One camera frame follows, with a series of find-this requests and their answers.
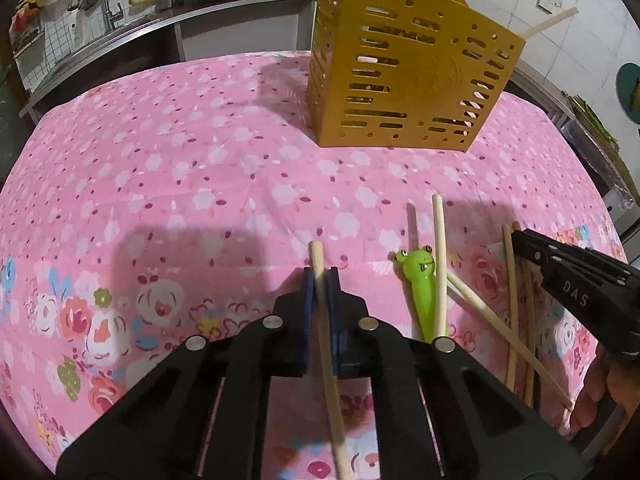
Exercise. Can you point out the side table with plastic cover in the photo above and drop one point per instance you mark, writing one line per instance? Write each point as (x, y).
(600, 160)

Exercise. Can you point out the red and yellow bag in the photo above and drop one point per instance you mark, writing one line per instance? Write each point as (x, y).
(25, 12)

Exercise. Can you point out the green frog training chopstick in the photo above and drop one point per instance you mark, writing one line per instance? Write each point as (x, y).
(422, 295)

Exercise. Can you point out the kitchen counter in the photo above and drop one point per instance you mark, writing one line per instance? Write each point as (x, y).
(125, 35)

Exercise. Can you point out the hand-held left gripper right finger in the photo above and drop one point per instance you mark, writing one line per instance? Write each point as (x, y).
(337, 320)

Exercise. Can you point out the kitchen base cabinet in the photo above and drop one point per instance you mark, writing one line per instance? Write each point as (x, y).
(240, 30)

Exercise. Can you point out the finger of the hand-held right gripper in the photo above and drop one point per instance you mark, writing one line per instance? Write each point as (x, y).
(575, 287)
(575, 257)

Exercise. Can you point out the green round board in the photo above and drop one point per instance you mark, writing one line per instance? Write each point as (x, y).
(631, 92)

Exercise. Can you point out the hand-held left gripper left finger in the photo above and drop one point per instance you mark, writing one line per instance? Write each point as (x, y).
(309, 320)

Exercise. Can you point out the yellow perforated utensil holder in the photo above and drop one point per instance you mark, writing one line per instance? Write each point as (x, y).
(430, 75)

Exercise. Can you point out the person's right hand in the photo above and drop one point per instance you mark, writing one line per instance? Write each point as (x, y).
(590, 400)

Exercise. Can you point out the pink floral tablecloth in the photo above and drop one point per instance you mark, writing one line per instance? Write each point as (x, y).
(175, 185)

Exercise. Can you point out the white wall outlet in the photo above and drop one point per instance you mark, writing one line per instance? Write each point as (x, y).
(550, 2)

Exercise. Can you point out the wooden chopstick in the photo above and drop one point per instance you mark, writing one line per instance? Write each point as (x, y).
(439, 240)
(527, 310)
(414, 222)
(510, 285)
(550, 21)
(500, 330)
(316, 260)

